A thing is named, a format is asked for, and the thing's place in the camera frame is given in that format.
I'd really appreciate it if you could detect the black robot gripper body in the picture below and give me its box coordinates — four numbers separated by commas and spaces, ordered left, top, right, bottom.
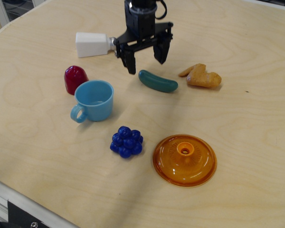
114, 0, 173, 58

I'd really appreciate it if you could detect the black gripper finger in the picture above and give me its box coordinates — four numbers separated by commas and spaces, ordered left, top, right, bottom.
121, 50, 136, 75
153, 39, 171, 64

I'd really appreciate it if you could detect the green toy cucumber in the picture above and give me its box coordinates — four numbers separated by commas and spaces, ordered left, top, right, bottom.
138, 70, 178, 93

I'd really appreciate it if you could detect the light blue plastic cup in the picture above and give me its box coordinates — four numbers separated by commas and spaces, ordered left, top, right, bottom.
70, 80, 114, 123

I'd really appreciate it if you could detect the white salt shaker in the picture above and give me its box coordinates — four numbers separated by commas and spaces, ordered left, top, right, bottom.
76, 32, 116, 58

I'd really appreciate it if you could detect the toy fried chicken wing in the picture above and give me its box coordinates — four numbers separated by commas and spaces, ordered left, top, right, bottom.
178, 63, 222, 88

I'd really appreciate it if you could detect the dark red toy dome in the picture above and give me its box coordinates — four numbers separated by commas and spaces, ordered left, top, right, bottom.
64, 66, 89, 95

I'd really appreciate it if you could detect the blue toy grape bunch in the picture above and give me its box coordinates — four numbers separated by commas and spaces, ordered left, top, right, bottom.
110, 126, 143, 159

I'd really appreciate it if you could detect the orange transparent pot lid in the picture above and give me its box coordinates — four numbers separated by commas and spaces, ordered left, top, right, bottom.
152, 134, 217, 187

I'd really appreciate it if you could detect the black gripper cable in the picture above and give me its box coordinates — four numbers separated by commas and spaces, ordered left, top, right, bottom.
154, 0, 168, 20

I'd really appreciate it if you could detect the aluminium table frame rail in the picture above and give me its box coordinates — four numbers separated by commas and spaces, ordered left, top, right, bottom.
0, 182, 77, 228

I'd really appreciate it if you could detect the black corner bracket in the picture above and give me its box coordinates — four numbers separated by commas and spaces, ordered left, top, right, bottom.
8, 201, 49, 228

